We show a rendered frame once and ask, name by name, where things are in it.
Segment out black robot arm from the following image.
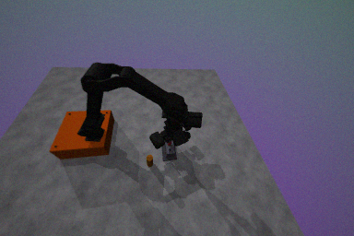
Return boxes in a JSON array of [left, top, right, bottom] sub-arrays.
[[78, 63, 203, 147]]

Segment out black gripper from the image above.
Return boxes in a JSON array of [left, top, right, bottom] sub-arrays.
[[149, 121, 192, 149]]

